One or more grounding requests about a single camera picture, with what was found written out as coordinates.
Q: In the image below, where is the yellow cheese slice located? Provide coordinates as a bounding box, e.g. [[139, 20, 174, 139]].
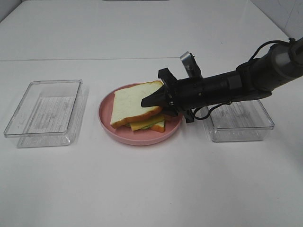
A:
[[129, 114, 165, 132]]

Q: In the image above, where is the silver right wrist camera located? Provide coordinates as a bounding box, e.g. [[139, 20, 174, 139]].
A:
[[180, 52, 202, 78]]

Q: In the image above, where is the clear left plastic tray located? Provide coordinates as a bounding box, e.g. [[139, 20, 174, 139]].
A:
[[3, 79, 86, 148]]

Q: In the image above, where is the clear right plastic tray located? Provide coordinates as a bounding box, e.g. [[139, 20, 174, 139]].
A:
[[196, 76, 276, 143]]

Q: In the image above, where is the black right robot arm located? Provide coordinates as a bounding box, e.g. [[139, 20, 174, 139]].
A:
[[141, 38, 303, 123]]

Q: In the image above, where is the green lettuce leaf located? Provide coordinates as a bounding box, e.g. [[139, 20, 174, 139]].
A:
[[141, 120, 165, 132]]

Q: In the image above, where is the clear plastic tray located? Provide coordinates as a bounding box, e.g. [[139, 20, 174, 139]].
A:
[[3, 79, 86, 148], [196, 76, 276, 143]]

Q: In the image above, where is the pink round plate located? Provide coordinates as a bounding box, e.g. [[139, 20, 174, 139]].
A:
[[98, 83, 182, 146]]

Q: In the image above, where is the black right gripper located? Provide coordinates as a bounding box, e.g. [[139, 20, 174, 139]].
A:
[[141, 68, 241, 122]]

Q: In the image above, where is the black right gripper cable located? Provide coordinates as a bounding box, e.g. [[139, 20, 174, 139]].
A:
[[193, 37, 298, 120]]

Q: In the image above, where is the white bread slice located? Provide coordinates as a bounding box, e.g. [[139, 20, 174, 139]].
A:
[[123, 113, 172, 133], [110, 80, 163, 129]]

